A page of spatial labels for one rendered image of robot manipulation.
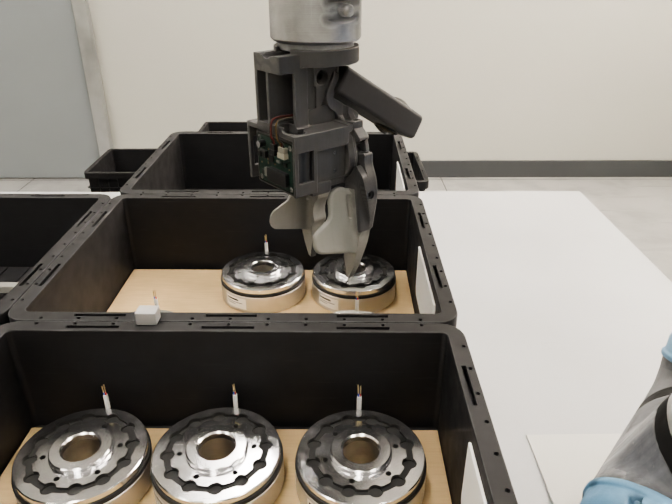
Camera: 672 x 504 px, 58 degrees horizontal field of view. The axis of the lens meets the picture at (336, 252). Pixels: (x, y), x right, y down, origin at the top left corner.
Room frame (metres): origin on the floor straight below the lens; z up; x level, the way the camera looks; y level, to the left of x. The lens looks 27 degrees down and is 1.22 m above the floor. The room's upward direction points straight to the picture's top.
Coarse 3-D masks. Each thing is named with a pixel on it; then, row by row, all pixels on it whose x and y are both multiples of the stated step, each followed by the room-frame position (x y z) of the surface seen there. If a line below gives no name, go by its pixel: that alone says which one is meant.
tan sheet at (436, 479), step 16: (32, 432) 0.41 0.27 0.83; (160, 432) 0.41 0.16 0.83; (288, 432) 0.41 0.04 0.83; (304, 432) 0.41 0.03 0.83; (416, 432) 0.41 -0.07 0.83; (432, 432) 0.41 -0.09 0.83; (288, 448) 0.39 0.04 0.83; (432, 448) 0.39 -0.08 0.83; (288, 464) 0.37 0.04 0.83; (432, 464) 0.37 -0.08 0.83; (0, 480) 0.35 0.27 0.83; (288, 480) 0.35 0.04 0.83; (432, 480) 0.35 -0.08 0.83; (0, 496) 0.34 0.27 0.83; (144, 496) 0.34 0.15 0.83; (288, 496) 0.34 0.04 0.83; (432, 496) 0.34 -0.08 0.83; (448, 496) 0.34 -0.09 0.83
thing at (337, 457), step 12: (348, 432) 0.37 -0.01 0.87; (360, 432) 0.37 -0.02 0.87; (372, 432) 0.37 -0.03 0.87; (336, 444) 0.36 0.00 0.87; (384, 444) 0.36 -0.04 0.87; (336, 456) 0.34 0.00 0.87; (384, 456) 0.34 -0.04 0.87; (348, 468) 0.33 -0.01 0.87; (360, 468) 0.33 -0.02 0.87; (372, 468) 0.33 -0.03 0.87; (384, 468) 0.34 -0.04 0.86
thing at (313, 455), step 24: (312, 432) 0.37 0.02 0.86; (336, 432) 0.37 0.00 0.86; (384, 432) 0.37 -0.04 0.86; (408, 432) 0.37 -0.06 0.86; (312, 456) 0.35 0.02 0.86; (408, 456) 0.35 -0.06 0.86; (312, 480) 0.32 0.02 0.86; (336, 480) 0.32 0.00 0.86; (360, 480) 0.32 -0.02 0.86; (384, 480) 0.32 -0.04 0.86; (408, 480) 0.32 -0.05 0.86
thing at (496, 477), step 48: (0, 336) 0.41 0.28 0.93; (96, 336) 0.42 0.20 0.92; (144, 336) 0.42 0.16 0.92; (192, 336) 0.42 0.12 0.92; (240, 336) 0.42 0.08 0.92; (288, 336) 0.42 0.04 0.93; (336, 336) 0.42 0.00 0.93; (384, 336) 0.42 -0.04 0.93; (432, 336) 0.42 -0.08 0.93; (480, 432) 0.30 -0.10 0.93
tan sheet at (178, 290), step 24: (144, 288) 0.66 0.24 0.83; (168, 288) 0.66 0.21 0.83; (192, 288) 0.66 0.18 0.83; (216, 288) 0.66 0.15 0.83; (408, 288) 0.66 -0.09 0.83; (216, 312) 0.61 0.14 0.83; (240, 312) 0.61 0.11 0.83; (288, 312) 0.61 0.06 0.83; (312, 312) 0.61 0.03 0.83; (384, 312) 0.61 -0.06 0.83; (408, 312) 0.61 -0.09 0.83
